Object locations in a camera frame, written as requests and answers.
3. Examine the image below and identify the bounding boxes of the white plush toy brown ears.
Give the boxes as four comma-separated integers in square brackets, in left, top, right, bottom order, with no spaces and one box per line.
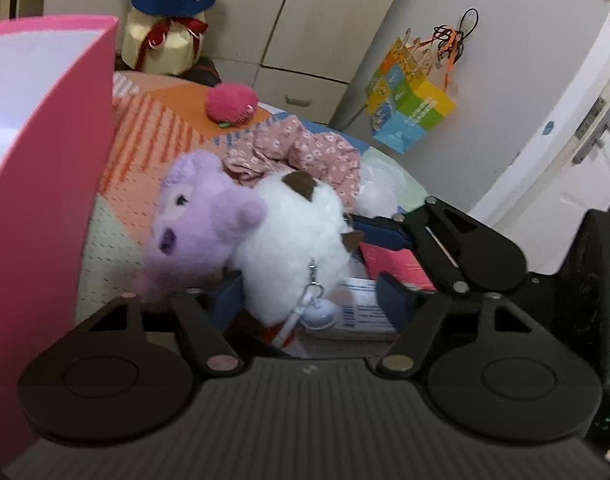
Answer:
[232,170,366,326]

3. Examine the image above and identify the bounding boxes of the cream wardrobe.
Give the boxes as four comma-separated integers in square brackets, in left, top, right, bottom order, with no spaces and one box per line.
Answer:
[15,0,416,128]

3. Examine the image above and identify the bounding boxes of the white keychain charm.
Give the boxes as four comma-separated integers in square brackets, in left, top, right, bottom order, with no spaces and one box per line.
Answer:
[272,257,342,348]

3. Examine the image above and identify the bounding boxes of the silver door handle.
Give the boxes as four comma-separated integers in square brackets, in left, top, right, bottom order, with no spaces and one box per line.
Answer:
[572,96,610,165]

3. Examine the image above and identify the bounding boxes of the orange and black cords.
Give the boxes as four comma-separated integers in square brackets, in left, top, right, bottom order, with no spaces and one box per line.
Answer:
[432,7,480,92]

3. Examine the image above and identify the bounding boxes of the purple plush toy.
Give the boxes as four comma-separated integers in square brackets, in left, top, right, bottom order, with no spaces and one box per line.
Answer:
[132,150,268,301]

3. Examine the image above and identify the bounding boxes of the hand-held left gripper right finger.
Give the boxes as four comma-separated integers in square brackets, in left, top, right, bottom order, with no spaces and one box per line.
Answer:
[376,271,553,377]

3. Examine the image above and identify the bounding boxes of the red booklet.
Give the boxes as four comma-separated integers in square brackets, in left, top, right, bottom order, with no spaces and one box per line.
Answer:
[360,242,436,291]

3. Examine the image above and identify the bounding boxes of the white door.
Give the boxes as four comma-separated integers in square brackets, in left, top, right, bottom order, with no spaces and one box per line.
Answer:
[470,10,610,231]

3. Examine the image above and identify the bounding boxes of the wrapped flower bouquet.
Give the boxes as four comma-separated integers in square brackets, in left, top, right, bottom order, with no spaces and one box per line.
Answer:
[120,0,249,73]

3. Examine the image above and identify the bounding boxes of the white paper leaflet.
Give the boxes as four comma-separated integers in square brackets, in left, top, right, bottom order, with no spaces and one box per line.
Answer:
[330,277,398,341]

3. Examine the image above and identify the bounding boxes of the pink floral cloth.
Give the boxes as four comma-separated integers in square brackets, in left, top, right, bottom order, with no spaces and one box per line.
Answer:
[224,117,362,211]

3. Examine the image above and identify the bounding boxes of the orange patterned bed sheet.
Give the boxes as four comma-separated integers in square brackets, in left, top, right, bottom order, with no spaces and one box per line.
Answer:
[75,70,436,311]

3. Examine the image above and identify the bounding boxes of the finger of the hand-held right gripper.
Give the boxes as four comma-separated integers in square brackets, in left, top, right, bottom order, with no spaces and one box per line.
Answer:
[351,198,482,295]

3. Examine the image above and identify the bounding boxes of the black bag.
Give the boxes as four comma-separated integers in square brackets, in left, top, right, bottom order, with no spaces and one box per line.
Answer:
[185,55,220,88]

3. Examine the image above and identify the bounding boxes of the pink strawberry plush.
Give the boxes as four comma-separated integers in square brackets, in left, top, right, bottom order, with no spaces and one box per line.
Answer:
[206,82,259,128]

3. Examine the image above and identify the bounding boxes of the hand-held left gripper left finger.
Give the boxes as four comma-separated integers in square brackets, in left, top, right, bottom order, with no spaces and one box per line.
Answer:
[75,270,246,377]

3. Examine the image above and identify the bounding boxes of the colourful paper gift bag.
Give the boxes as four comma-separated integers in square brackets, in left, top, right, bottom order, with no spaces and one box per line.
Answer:
[365,35,456,156]

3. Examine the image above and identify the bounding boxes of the pink cardboard box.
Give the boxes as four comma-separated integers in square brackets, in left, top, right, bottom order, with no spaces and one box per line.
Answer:
[0,15,120,456]

